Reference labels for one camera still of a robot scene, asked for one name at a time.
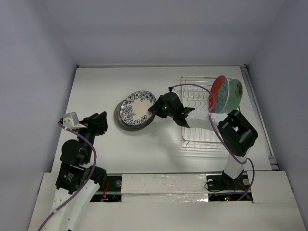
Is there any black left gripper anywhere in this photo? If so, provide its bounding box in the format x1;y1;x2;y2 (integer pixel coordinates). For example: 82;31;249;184
76;110;107;162

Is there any blue white floral plate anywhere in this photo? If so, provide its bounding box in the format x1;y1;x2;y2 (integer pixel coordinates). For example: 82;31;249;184
119;90;156;126

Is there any red and teal plate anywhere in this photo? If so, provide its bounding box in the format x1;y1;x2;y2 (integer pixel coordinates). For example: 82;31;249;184
208;76;229;114

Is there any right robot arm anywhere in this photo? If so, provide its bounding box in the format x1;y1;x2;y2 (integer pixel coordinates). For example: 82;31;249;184
148;92;258;189

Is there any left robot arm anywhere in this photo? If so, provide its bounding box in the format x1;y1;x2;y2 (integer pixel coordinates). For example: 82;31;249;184
39;112;108;231

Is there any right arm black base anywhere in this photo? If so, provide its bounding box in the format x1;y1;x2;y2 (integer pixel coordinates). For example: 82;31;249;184
205;175;250;193

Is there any white foam block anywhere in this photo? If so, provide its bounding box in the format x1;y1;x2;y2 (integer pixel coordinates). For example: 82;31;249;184
121;174;209;203

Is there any green floral plate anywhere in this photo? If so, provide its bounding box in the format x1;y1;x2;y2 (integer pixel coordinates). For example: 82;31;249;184
222;79;243;113

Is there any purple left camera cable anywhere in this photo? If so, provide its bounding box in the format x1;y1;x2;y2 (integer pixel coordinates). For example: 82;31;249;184
36;121;97;231

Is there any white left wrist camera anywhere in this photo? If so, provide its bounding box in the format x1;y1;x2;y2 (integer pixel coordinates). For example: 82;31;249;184
60;112;85;130

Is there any metal wire dish rack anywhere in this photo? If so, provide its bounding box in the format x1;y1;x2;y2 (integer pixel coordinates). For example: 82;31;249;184
180;76;248;148

